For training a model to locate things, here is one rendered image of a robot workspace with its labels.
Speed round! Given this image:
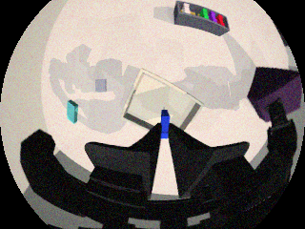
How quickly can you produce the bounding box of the teal rectangular block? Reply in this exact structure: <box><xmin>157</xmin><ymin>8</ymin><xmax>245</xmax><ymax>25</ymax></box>
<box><xmin>68</xmin><ymin>100</ymin><xmax>79</xmax><ymax>123</ymax></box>

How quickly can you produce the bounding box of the pale beige shallow tray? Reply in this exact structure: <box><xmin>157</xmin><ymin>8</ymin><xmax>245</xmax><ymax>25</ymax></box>
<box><xmin>119</xmin><ymin>68</ymin><xmax>205</xmax><ymax>133</ymax></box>

